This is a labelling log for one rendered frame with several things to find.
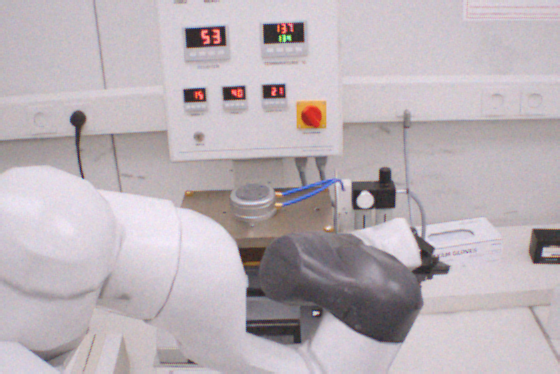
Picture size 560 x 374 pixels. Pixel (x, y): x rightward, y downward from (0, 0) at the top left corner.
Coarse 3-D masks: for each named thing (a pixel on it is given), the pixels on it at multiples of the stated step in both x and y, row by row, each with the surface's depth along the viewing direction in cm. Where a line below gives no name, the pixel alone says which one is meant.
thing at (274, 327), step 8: (248, 320) 99; (256, 320) 99; (264, 320) 99; (272, 320) 99; (280, 320) 99; (288, 320) 99; (296, 320) 99; (248, 328) 98; (256, 328) 98; (264, 328) 98; (272, 328) 98; (280, 328) 98; (288, 328) 98; (296, 328) 98; (296, 336) 99
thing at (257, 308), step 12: (252, 300) 104; (264, 300) 104; (252, 312) 106; (264, 312) 106; (276, 312) 106; (288, 312) 106; (300, 312) 107; (312, 324) 104; (264, 336) 102; (276, 336) 102; (288, 336) 102
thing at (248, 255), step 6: (240, 252) 109; (246, 252) 109; (252, 252) 109; (258, 252) 109; (264, 252) 109; (240, 258) 107; (246, 258) 107; (252, 258) 107; (258, 258) 107; (246, 264) 106; (252, 264) 106; (258, 264) 106
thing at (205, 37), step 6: (192, 30) 109; (198, 30) 109; (204, 30) 109; (210, 30) 109; (216, 30) 109; (192, 36) 110; (198, 36) 110; (204, 36) 110; (210, 36) 110; (216, 36) 110; (192, 42) 110; (198, 42) 110; (204, 42) 110; (210, 42) 110; (216, 42) 110
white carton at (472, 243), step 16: (432, 224) 153; (448, 224) 153; (464, 224) 152; (480, 224) 152; (432, 240) 147; (448, 240) 147; (464, 240) 146; (480, 240) 145; (496, 240) 144; (448, 256) 144; (464, 256) 144; (480, 256) 145; (496, 256) 146
